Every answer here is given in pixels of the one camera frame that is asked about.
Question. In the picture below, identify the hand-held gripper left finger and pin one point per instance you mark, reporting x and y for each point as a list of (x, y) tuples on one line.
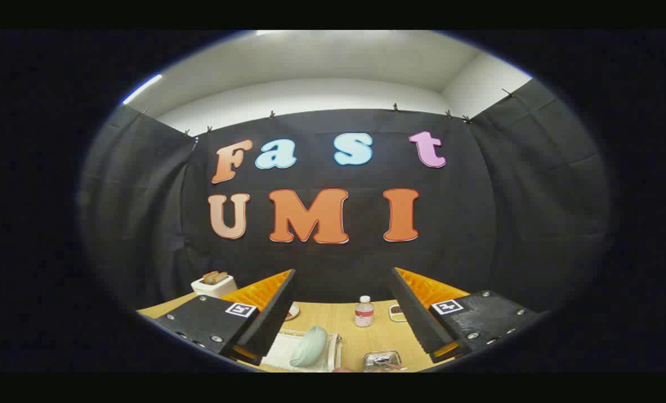
[(271, 319)]

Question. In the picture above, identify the beige round plate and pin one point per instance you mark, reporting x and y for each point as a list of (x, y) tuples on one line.
[(292, 312)]

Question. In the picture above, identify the clear bottle red label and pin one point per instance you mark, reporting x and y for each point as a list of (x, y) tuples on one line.
[(364, 314)]

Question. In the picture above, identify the light green plate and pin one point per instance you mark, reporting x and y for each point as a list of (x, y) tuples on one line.
[(309, 347)]

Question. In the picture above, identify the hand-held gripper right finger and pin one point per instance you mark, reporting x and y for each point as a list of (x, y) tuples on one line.
[(417, 319)]

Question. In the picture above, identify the white drain tray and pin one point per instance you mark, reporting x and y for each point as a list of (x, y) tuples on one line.
[(280, 352)]

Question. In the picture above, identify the white divided tray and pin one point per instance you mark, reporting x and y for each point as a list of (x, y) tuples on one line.
[(395, 318)]

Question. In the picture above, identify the brown toast slice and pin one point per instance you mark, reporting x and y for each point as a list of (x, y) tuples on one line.
[(209, 277), (221, 276)]

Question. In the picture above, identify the white toaster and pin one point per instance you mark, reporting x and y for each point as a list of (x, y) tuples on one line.
[(212, 289)]

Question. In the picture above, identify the ceiling light strip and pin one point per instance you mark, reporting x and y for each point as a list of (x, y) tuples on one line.
[(142, 87)]

